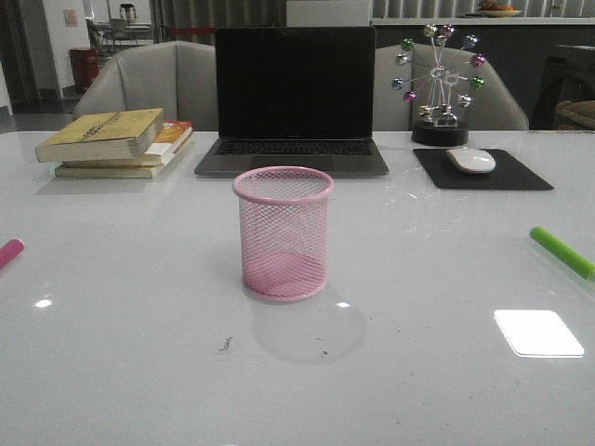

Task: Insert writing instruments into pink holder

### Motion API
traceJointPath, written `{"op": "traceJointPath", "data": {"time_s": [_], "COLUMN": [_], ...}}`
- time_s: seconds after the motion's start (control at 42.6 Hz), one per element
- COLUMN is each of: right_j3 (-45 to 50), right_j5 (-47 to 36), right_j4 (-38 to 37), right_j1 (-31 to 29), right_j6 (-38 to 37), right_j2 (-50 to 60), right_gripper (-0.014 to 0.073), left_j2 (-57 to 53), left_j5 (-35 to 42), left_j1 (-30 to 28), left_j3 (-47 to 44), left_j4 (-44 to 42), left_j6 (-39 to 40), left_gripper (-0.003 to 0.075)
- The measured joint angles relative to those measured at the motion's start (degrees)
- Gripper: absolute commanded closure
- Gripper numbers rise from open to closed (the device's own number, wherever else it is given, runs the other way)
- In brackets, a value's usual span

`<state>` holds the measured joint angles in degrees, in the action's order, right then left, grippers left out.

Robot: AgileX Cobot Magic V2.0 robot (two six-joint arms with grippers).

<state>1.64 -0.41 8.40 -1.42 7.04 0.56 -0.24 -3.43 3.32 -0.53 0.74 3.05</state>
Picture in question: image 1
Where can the grey armchair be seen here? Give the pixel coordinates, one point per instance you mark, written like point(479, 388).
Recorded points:
point(178, 77)
point(493, 106)

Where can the pink red marker pen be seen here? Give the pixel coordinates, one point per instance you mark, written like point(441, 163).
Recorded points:
point(10, 250)

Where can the pink mesh pen holder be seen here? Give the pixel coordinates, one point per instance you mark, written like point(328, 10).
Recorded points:
point(283, 229)

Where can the yellow top book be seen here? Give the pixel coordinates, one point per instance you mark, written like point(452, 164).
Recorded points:
point(103, 136)

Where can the white computer mouse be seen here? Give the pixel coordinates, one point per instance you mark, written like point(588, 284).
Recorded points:
point(471, 161)

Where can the fruit bowl on counter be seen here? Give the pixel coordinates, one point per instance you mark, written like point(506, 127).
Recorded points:
point(495, 9)

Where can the red trash bin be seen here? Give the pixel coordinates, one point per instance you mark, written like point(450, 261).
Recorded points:
point(85, 67)

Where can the green marker pen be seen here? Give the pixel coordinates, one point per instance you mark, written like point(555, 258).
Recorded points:
point(564, 252)

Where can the ferris wheel kinetic desk toy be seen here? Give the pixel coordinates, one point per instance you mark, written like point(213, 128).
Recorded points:
point(446, 86)

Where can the pale bottom book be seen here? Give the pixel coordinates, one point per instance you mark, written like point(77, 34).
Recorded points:
point(126, 172)

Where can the black mouse pad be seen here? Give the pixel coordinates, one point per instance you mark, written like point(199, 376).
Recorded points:
point(509, 173)

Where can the grey left armchair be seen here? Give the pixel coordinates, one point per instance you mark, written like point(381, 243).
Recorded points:
point(178, 77)

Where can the orange white middle book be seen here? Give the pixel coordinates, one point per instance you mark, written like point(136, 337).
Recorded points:
point(172, 138)

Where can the grey open laptop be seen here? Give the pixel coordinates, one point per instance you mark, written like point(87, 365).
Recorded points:
point(295, 96)

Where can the grey right armchair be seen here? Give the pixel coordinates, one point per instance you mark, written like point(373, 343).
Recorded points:
point(493, 106)

